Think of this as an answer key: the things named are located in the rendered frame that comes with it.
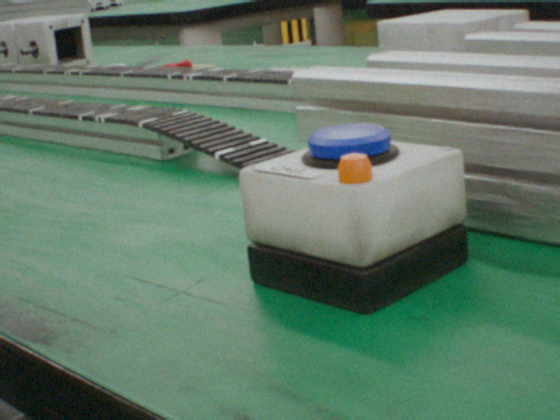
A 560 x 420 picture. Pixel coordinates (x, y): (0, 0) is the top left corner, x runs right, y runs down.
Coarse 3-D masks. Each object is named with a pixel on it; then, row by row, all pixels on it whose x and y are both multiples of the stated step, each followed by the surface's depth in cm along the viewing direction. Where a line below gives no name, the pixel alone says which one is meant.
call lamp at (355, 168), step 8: (344, 160) 39; (352, 160) 39; (360, 160) 39; (368, 160) 39; (344, 168) 39; (352, 168) 39; (360, 168) 39; (368, 168) 39; (344, 176) 39; (352, 176) 39; (360, 176) 39; (368, 176) 39; (352, 184) 39
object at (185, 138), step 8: (200, 128) 72; (208, 128) 72; (216, 128) 73; (224, 128) 72; (232, 128) 73; (176, 136) 70; (184, 136) 71; (192, 136) 70; (200, 136) 71; (208, 136) 71; (184, 144) 70
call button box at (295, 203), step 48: (288, 192) 41; (336, 192) 39; (384, 192) 39; (432, 192) 42; (288, 240) 42; (336, 240) 40; (384, 240) 40; (432, 240) 43; (288, 288) 43; (336, 288) 41; (384, 288) 40
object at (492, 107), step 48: (336, 96) 54; (384, 96) 52; (432, 96) 49; (480, 96) 47; (528, 96) 44; (432, 144) 50; (480, 144) 48; (528, 144) 45; (480, 192) 48; (528, 192) 46; (528, 240) 47
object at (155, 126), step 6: (186, 114) 76; (192, 114) 76; (162, 120) 74; (168, 120) 74; (174, 120) 74; (180, 120) 74; (186, 120) 74; (192, 120) 75; (144, 126) 73; (150, 126) 73; (156, 126) 72; (162, 126) 73; (168, 126) 73
